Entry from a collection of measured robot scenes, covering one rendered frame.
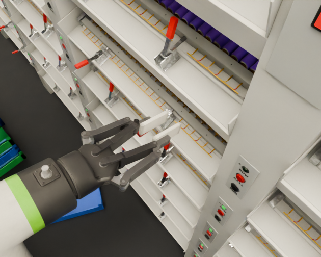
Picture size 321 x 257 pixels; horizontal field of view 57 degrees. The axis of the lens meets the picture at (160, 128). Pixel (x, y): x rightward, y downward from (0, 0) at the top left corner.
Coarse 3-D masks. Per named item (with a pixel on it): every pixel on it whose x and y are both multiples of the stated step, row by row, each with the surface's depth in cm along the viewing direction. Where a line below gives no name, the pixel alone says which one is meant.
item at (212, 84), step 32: (96, 0) 63; (128, 0) 61; (160, 0) 57; (128, 32) 58; (160, 32) 56; (192, 32) 52; (160, 64) 51; (192, 64) 52; (224, 64) 48; (256, 64) 47; (192, 96) 50; (224, 96) 48; (224, 128) 47
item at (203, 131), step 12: (84, 24) 84; (96, 36) 82; (144, 72) 73; (156, 84) 71; (168, 96) 69; (180, 108) 67; (180, 120) 67; (192, 120) 65; (192, 132) 66; (204, 132) 64; (216, 144) 62
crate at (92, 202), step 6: (96, 192) 158; (84, 198) 156; (90, 198) 156; (96, 198) 156; (78, 204) 154; (84, 204) 154; (90, 204) 154; (96, 204) 154; (102, 204) 150; (72, 210) 152; (78, 210) 152; (84, 210) 147; (90, 210) 149; (96, 210) 152; (66, 216) 147; (72, 216) 149; (54, 222) 149
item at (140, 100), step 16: (80, 16) 84; (64, 32) 86; (80, 32) 86; (80, 48) 84; (96, 48) 82; (96, 64) 81; (112, 64) 79; (112, 80) 77; (128, 80) 76; (128, 96) 74; (144, 96) 73; (176, 96) 71; (144, 112) 72; (160, 112) 71; (160, 128) 69; (176, 144) 67; (192, 144) 66; (224, 144) 64; (192, 160) 65; (208, 160) 64; (208, 176) 63
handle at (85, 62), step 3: (93, 57) 78; (96, 57) 78; (84, 60) 77; (87, 60) 78; (90, 60) 78; (78, 63) 77; (81, 63) 77; (84, 63) 77; (87, 63) 77; (75, 66) 76; (78, 66) 76; (81, 66) 77
